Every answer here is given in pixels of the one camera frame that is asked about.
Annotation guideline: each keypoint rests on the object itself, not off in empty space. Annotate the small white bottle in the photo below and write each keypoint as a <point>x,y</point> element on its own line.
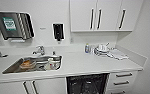
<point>92,50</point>

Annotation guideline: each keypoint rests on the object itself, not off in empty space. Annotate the chrome sink knob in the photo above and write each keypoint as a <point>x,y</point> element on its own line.
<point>53,53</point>

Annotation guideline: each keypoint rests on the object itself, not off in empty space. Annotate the black soap dispenser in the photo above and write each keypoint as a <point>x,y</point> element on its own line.
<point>58,31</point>

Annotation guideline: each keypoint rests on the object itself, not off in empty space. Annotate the stack of white plates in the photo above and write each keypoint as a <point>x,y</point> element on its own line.
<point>101,50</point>

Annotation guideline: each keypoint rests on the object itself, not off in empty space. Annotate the white cup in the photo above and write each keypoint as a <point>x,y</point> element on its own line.
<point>52,63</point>

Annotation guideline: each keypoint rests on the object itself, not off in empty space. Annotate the chrome faucet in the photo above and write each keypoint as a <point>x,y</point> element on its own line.
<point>40,50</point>

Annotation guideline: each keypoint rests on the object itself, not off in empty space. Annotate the orange bowl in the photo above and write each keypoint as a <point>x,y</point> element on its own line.
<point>26,64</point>

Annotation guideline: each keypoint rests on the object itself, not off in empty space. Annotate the white three-drawer unit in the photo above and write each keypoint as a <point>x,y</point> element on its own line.
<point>122,81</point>

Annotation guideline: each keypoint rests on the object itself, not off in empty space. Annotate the white two-door sink cabinet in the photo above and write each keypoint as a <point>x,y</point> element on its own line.
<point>27,87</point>

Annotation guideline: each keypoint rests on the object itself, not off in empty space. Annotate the paper towel dispenser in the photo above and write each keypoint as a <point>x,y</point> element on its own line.
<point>14,26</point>

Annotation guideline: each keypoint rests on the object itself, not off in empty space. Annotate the stainless steel sink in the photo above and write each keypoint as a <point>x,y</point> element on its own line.
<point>12,68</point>

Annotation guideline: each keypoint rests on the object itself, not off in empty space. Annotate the white wall outlet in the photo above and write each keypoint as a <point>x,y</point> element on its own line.
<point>71,40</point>

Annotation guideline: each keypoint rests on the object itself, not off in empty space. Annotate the white three-door wall cabinet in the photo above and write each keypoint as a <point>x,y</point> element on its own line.
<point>104,15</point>

